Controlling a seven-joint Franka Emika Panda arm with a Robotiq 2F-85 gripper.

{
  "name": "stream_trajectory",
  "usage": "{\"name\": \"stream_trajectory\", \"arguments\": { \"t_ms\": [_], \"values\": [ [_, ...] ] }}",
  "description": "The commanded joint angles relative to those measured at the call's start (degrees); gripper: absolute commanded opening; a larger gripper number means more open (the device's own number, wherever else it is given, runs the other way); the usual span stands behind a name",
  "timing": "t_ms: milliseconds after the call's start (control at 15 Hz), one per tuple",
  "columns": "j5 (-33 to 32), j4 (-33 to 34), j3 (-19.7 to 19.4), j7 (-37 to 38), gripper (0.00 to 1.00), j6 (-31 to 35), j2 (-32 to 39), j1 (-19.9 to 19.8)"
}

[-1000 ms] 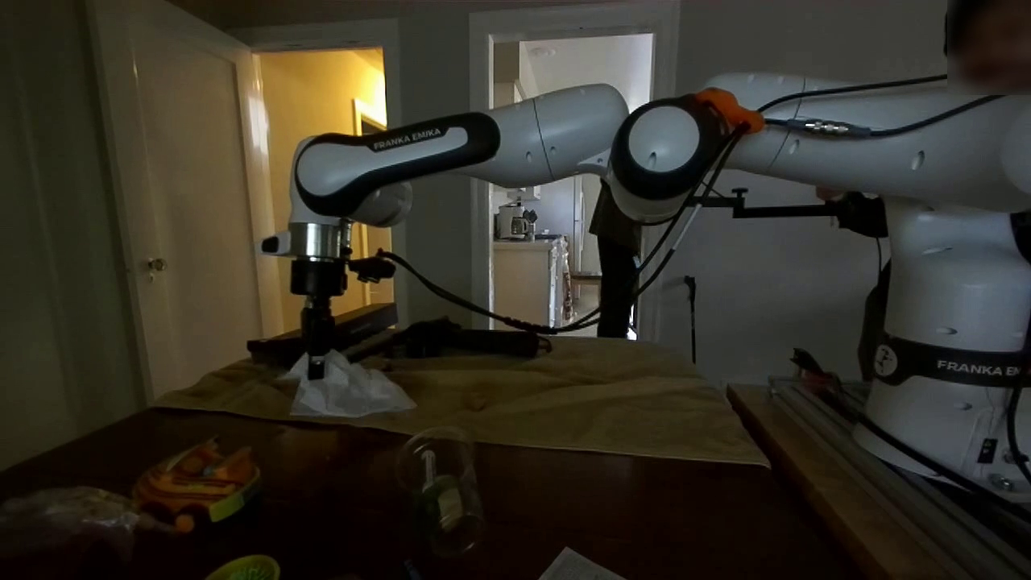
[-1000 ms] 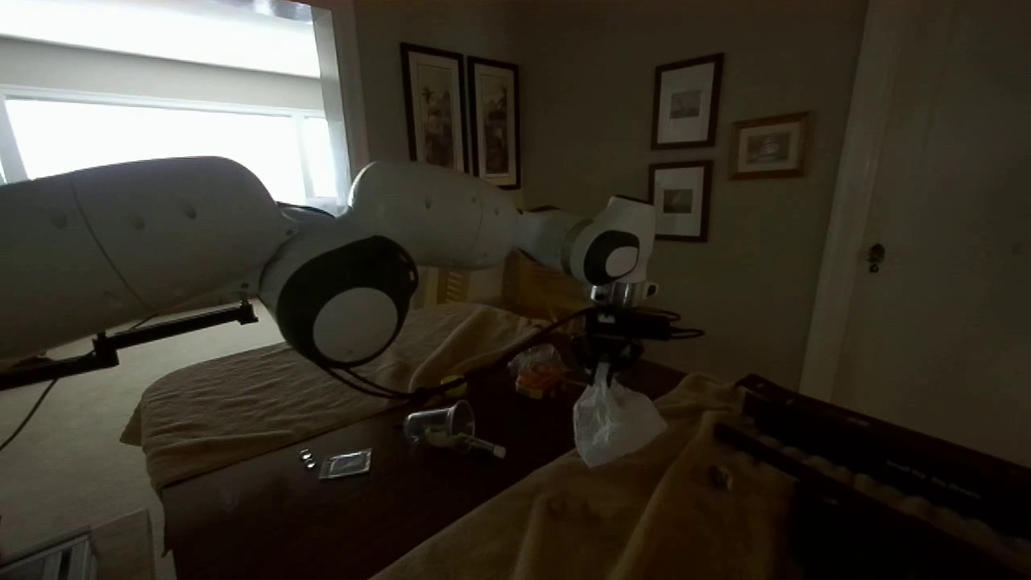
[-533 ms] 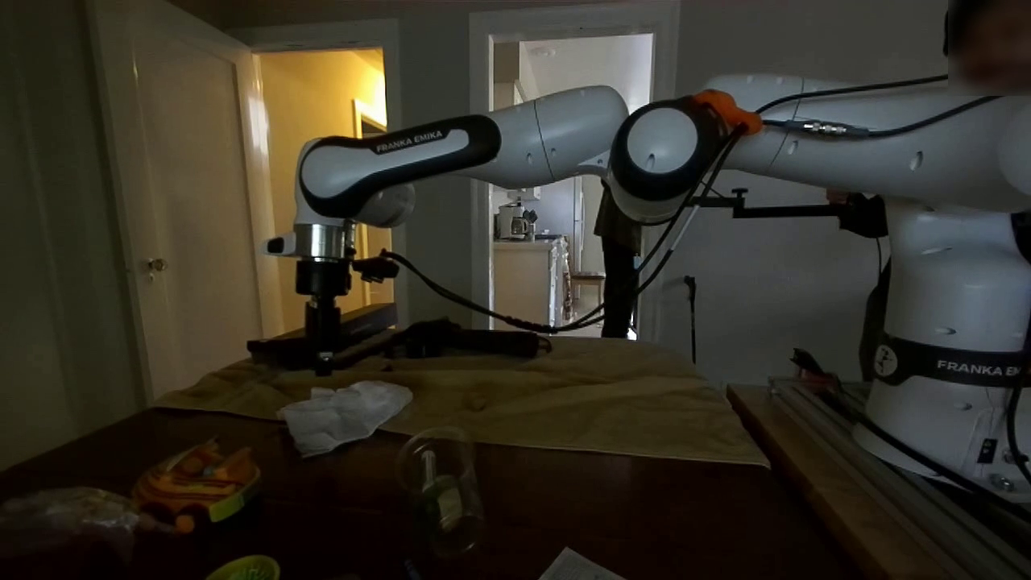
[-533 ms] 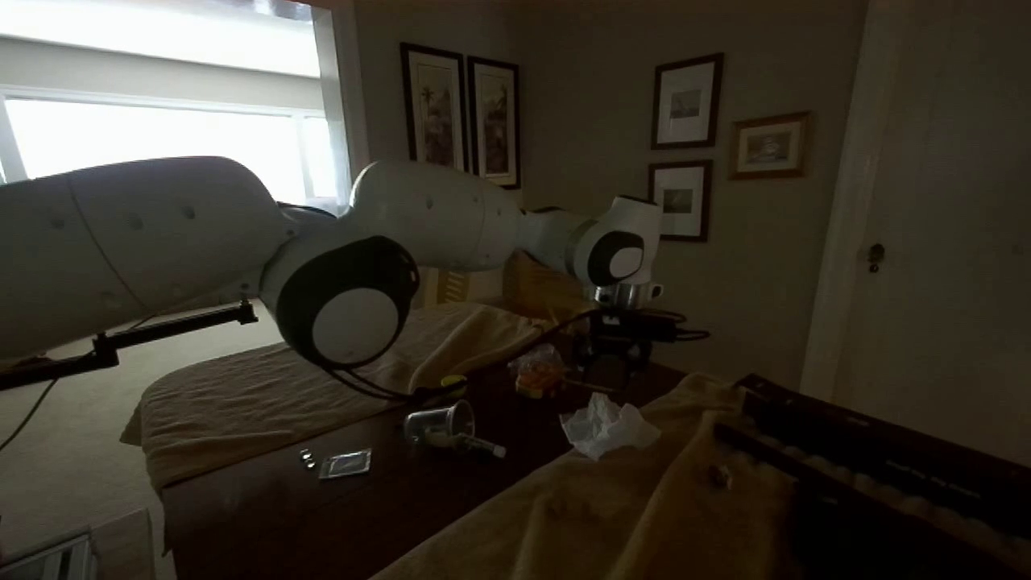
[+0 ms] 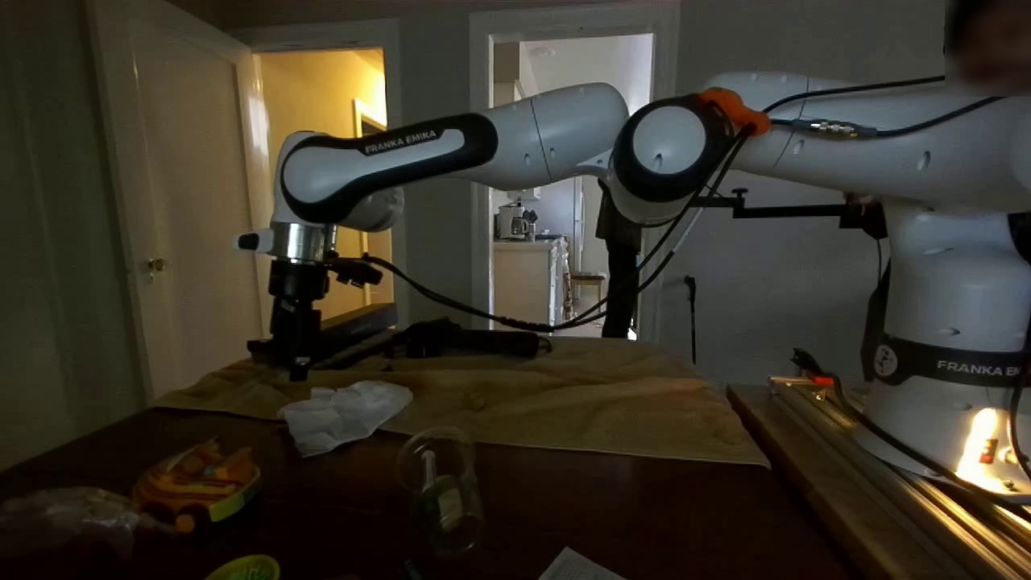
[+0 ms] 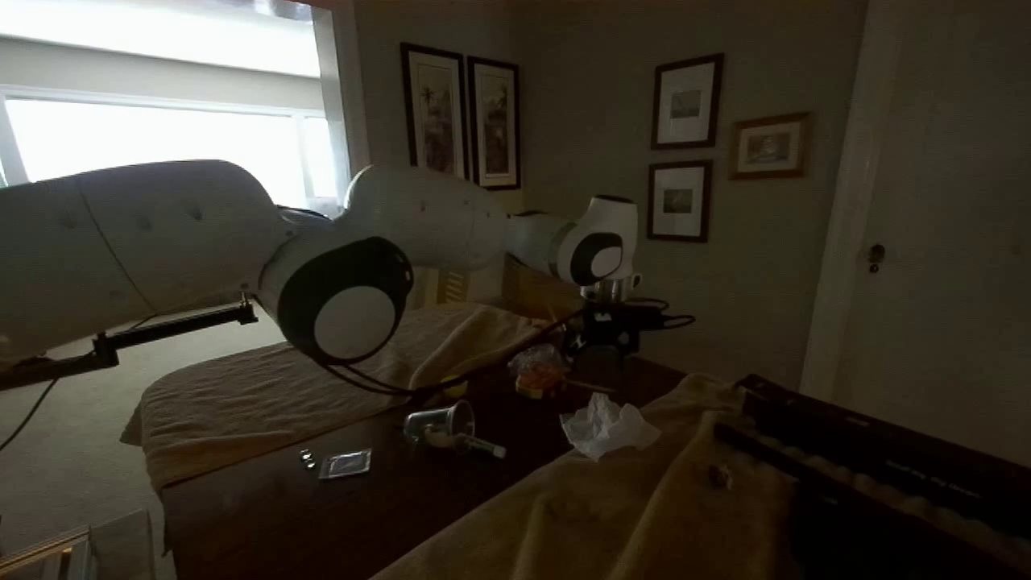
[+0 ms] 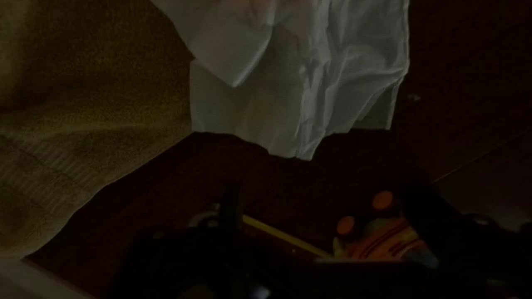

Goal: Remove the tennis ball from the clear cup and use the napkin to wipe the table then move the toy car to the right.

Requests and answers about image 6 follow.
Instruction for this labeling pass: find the white door with knob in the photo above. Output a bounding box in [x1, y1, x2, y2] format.
[798, 0, 1031, 464]

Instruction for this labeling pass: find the tan cloth left side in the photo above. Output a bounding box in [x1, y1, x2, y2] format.
[124, 302, 544, 489]

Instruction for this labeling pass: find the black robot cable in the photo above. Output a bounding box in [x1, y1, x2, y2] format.
[309, 310, 590, 399]

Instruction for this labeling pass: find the tall framed picture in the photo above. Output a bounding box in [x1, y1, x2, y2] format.
[471, 57, 523, 191]
[399, 41, 469, 178]

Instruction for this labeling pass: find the upper small framed picture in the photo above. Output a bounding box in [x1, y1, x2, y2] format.
[650, 55, 724, 149]

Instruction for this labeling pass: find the tall framed picture right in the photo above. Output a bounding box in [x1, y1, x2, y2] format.
[471, 57, 523, 191]

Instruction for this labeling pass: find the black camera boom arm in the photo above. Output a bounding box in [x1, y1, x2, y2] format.
[0, 302, 257, 390]

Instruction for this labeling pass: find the tan cloth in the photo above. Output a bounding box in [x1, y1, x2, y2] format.
[374, 375, 803, 580]
[124, 302, 544, 489]

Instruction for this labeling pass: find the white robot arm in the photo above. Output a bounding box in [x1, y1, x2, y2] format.
[0, 160, 638, 363]

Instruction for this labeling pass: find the white napkin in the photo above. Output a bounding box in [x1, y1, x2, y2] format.
[562, 394, 661, 461]

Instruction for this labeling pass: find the orange toy in wrapper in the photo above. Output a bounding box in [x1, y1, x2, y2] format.
[509, 344, 567, 399]

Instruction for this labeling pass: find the tan cloth right side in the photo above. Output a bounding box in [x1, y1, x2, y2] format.
[374, 375, 803, 580]

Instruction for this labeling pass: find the gold framed small picture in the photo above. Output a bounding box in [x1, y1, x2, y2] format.
[733, 114, 812, 180]

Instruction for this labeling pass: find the tall framed picture left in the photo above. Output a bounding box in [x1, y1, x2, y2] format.
[399, 41, 469, 178]

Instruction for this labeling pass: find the clear plastic cup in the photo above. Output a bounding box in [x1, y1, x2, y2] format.
[404, 402, 507, 457]

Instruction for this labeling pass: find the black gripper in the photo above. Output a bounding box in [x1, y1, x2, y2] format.
[567, 279, 694, 355]

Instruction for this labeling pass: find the lower small framed picture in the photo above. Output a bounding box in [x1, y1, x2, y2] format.
[649, 160, 711, 242]

